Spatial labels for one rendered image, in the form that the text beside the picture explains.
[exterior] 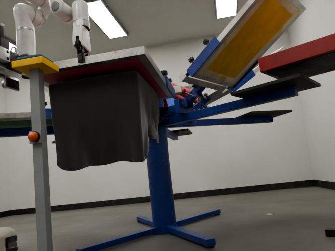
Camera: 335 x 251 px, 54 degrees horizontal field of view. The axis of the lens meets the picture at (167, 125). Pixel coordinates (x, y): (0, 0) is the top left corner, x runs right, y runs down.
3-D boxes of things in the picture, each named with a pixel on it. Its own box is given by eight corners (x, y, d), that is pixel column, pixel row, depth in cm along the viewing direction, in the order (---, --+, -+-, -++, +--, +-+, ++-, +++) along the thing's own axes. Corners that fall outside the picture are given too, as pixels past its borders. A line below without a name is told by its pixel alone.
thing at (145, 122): (146, 161, 147) (137, 70, 153) (137, 162, 147) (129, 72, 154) (165, 162, 192) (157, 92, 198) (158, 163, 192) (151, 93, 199)
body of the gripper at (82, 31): (79, 33, 158) (80, 55, 156) (68, 23, 148) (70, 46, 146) (93, 30, 156) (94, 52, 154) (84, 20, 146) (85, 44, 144)
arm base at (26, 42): (3, 60, 170) (2, 32, 173) (20, 66, 182) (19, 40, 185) (29, 54, 166) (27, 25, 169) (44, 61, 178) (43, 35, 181)
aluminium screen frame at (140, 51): (144, 54, 142) (143, 45, 143) (23, 74, 151) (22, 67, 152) (174, 97, 218) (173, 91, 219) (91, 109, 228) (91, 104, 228)
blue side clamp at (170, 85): (167, 86, 188) (166, 74, 190) (159, 87, 189) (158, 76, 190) (175, 98, 218) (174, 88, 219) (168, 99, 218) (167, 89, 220)
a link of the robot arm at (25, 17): (10, 32, 174) (9, 5, 177) (33, 39, 185) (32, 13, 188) (21, 26, 169) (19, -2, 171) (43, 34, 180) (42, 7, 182)
